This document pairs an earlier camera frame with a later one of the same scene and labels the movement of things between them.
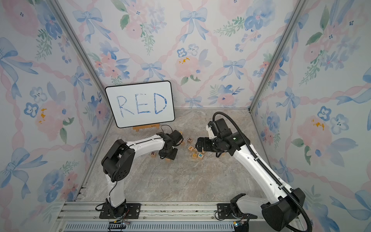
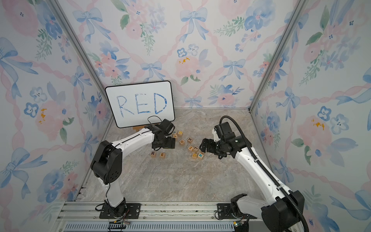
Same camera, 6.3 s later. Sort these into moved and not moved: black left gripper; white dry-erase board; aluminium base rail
Moved: black left gripper
Not moved: white dry-erase board; aluminium base rail
